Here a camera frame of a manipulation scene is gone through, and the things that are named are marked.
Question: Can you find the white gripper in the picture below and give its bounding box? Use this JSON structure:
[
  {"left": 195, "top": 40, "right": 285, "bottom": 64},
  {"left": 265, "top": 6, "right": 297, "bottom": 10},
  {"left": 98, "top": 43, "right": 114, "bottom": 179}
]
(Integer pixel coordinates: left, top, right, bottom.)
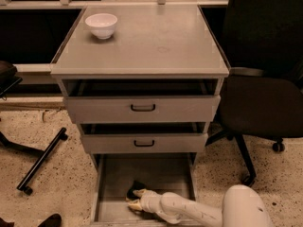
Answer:
[{"left": 128, "top": 188, "right": 164, "bottom": 214}]

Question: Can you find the green yellow sponge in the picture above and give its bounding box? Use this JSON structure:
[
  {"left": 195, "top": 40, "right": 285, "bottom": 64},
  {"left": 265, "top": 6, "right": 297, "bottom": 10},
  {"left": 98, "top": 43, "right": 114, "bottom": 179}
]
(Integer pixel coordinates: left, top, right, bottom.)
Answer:
[{"left": 126, "top": 180, "right": 147, "bottom": 201}]

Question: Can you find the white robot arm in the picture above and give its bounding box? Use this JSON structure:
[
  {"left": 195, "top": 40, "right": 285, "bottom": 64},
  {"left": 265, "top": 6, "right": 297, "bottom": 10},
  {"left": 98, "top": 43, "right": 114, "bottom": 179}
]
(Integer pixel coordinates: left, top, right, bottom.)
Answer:
[{"left": 126, "top": 181, "right": 274, "bottom": 227}]

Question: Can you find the bottom grey drawer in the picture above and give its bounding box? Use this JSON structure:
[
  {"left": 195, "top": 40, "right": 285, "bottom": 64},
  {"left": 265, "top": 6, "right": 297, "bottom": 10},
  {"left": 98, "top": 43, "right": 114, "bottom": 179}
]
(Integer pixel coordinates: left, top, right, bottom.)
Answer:
[{"left": 89, "top": 153, "right": 204, "bottom": 227}]

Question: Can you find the grey drawer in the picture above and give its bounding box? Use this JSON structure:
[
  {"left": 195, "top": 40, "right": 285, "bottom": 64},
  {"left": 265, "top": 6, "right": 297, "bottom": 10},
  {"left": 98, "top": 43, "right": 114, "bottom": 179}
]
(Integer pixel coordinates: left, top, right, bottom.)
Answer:
[
  {"left": 89, "top": 153, "right": 204, "bottom": 227},
  {"left": 80, "top": 122, "right": 207, "bottom": 154},
  {"left": 62, "top": 79, "right": 220, "bottom": 124}
]

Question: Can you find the middle grey drawer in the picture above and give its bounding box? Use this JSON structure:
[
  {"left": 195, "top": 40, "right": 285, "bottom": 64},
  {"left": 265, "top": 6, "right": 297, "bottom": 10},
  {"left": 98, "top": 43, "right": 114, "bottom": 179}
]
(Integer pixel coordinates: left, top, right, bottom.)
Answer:
[{"left": 80, "top": 122, "right": 207, "bottom": 154}]

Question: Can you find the top grey drawer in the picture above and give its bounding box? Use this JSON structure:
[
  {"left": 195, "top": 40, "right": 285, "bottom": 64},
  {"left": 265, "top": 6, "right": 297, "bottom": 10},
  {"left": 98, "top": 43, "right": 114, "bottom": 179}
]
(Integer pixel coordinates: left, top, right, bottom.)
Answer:
[{"left": 62, "top": 79, "right": 220, "bottom": 124}]

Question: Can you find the grey drawer cabinet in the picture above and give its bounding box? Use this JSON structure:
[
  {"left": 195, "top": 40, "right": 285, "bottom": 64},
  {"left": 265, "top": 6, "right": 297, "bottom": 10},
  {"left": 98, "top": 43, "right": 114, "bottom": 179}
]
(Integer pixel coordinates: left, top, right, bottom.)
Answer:
[{"left": 49, "top": 4, "right": 230, "bottom": 172}]

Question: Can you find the dark shoe bottom left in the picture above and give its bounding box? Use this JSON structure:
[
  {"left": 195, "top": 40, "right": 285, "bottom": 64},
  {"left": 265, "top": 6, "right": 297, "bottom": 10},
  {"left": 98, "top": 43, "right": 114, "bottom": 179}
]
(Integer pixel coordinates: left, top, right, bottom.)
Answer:
[{"left": 38, "top": 214, "right": 62, "bottom": 227}]

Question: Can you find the black chair base left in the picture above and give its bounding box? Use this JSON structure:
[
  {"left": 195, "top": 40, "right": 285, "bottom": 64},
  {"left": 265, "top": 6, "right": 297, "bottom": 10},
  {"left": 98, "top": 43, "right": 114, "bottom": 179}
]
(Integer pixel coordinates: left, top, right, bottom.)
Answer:
[{"left": 0, "top": 60, "right": 69, "bottom": 197}]

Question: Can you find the white ceramic bowl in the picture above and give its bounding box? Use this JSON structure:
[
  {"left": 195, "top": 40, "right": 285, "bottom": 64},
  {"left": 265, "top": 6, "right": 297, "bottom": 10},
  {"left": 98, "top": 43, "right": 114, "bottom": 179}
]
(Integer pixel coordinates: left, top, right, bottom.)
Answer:
[{"left": 85, "top": 13, "right": 117, "bottom": 39}]

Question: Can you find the black office chair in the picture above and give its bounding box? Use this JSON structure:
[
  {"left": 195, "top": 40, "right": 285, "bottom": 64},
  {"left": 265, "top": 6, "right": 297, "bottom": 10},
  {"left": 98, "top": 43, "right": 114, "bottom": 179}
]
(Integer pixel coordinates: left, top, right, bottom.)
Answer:
[{"left": 207, "top": 0, "right": 303, "bottom": 186}]

